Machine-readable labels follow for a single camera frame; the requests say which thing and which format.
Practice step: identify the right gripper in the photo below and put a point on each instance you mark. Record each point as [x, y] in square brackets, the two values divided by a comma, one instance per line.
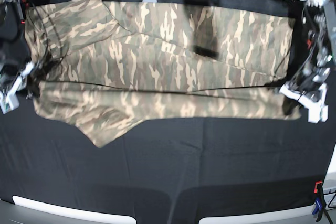
[15, 68]

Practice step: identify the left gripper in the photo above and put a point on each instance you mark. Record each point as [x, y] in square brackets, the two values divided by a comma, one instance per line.
[310, 79]

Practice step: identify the camouflage t-shirt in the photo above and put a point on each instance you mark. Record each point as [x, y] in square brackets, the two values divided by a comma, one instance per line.
[107, 66]

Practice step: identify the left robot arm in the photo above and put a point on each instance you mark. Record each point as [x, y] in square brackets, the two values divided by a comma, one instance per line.
[318, 20]

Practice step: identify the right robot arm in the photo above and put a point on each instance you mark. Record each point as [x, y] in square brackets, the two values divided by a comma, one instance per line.
[11, 28]

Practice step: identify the left orange black clamp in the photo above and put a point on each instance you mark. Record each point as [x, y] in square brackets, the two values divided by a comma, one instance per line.
[21, 9]

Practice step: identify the lower right orange blue clamp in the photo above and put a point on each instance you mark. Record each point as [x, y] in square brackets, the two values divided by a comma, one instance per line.
[319, 201]

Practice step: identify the black table cloth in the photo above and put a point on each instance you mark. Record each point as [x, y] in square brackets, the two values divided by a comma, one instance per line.
[174, 170]

